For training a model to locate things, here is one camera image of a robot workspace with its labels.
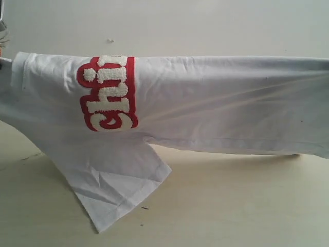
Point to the white t-shirt red Chinese patch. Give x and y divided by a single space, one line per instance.
97 118

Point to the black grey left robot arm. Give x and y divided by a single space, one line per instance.
4 30

